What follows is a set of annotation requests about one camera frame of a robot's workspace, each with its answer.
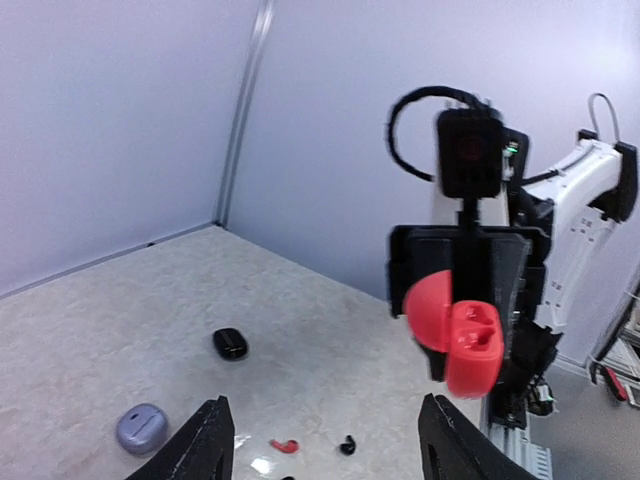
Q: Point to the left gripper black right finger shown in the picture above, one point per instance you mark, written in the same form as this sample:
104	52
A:
454	448

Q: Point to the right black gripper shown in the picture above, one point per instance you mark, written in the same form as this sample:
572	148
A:
503	266

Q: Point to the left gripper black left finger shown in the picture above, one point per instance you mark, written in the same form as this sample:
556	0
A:
202	449

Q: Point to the red round charging case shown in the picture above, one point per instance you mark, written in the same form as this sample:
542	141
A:
469	331

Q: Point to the purple earbud charging case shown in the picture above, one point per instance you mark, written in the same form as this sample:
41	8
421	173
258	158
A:
142	430

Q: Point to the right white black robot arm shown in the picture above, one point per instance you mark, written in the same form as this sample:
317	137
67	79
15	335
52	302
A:
578	203

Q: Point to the black charging case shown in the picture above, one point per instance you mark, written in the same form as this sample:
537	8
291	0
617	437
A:
230	344

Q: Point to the red earbud at centre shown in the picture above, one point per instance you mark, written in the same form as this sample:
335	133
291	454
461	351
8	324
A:
290	446

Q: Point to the black earbud at front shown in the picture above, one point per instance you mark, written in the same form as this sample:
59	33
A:
348	446

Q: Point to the red black tool on bench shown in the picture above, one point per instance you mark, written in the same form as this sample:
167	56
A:
614	385

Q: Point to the front aluminium rail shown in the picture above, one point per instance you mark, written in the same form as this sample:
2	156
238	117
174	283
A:
516	444

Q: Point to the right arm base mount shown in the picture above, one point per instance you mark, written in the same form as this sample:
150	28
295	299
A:
512	410

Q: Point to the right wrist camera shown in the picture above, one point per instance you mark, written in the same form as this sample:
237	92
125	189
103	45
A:
470	166

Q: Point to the right aluminium frame post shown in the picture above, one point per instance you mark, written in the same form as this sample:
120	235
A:
261	29

